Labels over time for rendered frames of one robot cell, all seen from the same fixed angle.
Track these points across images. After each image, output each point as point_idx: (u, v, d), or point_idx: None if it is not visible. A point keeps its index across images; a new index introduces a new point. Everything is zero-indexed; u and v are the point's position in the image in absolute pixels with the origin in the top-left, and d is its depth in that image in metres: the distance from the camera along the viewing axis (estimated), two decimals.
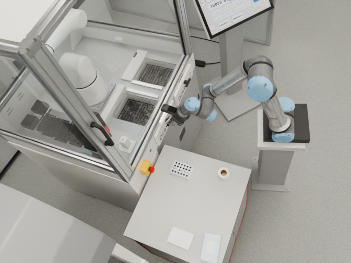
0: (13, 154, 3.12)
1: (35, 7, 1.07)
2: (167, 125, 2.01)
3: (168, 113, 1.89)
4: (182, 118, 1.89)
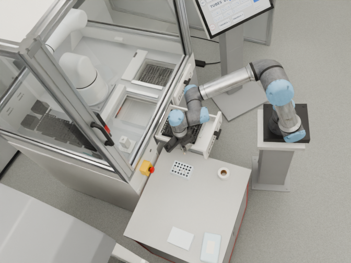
0: (13, 154, 3.12)
1: (35, 7, 1.07)
2: (217, 138, 1.90)
3: (175, 146, 1.68)
4: (186, 134, 1.68)
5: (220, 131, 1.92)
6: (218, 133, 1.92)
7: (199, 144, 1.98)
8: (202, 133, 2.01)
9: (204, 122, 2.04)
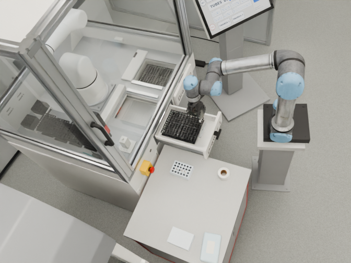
0: (13, 154, 3.12)
1: (35, 7, 1.07)
2: (217, 138, 1.90)
3: None
4: None
5: (220, 131, 1.92)
6: (218, 133, 1.92)
7: (199, 144, 1.98)
8: (202, 133, 2.01)
9: (204, 122, 2.04)
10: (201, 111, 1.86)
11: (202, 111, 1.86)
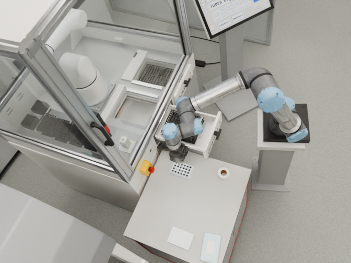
0: (13, 154, 3.12)
1: (35, 7, 1.07)
2: (217, 138, 1.90)
3: (164, 150, 1.71)
4: (178, 151, 1.67)
5: (220, 131, 1.92)
6: (218, 133, 1.92)
7: (199, 144, 1.98)
8: (202, 133, 2.01)
9: (204, 122, 2.04)
10: None
11: None
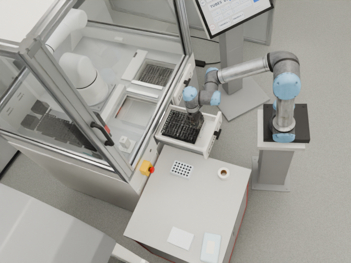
0: (13, 154, 3.12)
1: (35, 7, 1.07)
2: (217, 138, 1.90)
3: None
4: (189, 115, 1.80)
5: (220, 131, 1.92)
6: (218, 133, 1.92)
7: (199, 144, 1.98)
8: (202, 133, 2.01)
9: (204, 122, 2.04)
10: (199, 120, 1.88)
11: (200, 121, 1.88)
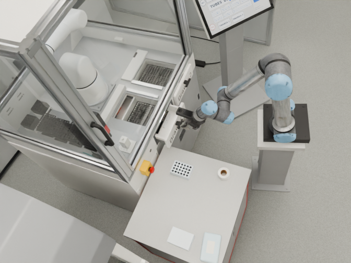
0: (13, 154, 3.12)
1: (35, 7, 1.07)
2: (178, 128, 1.98)
3: (184, 117, 1.85)
4: (197, 121, 1.86)
5: (182, 121, 2.00)
6: (179, 122, 2.00)
7: (163, 134, 2.07)
8: (166, 123, 2.09)
9: (168, 113, 2.12)
10: None
11: None
